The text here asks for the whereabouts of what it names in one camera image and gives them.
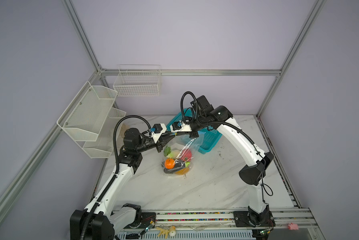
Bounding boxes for clear zip top bag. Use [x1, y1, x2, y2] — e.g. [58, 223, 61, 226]
[161, 134, 205, 176]

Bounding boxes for orange toy fruit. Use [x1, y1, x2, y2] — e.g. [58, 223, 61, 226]
[164, 159, 176, 170]

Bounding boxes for yellow toy mango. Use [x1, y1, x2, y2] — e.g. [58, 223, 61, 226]
[175, 168, 191, 175]

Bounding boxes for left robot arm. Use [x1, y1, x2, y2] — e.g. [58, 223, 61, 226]
[69, 115, 175, 240]

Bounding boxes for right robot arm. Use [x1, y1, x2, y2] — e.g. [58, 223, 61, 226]
[171, 91, 274, 227]

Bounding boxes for teal plastic basket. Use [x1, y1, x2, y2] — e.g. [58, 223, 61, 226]
[166, 108, 223, 155]

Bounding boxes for white mesh lower shelf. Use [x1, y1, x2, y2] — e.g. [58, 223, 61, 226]
[82, 108, 126, 159]

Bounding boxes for white mesh shelf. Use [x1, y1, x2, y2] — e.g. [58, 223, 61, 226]
[56, 82, 117, 142]
[82, 108, 126, 159]

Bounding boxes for white mesh upper shelf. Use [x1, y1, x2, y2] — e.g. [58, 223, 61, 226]
[56, 82, 117, 142]

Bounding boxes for wooden toy figure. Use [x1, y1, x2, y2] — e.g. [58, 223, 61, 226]
[155, 226, 176, 239]

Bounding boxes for pink toy pig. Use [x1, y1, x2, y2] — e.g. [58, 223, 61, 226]
[288, 223, 299, 231]

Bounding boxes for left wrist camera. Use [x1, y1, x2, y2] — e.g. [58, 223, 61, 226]
[148, 124, 166, 144]

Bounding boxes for white wire basket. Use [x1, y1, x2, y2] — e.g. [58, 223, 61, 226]
[113, 65, 161, 97]

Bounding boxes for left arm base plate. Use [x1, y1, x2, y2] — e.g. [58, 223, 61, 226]
[111, 204, 156, 230]

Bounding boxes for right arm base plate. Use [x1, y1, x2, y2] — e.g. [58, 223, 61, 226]
[233, 209, 276, 228]

